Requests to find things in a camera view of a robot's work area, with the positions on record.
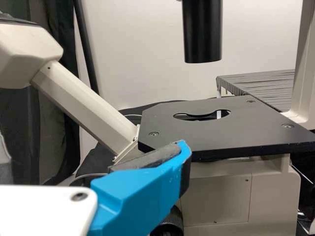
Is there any black platform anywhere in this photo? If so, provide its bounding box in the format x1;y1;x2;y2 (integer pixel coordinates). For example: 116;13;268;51
216;69;296;113

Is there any cream microscope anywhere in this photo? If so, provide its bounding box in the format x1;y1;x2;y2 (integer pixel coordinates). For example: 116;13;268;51
0;0;315;236

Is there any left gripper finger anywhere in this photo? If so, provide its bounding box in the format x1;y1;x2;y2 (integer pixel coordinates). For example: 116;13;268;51
90;139;192;236

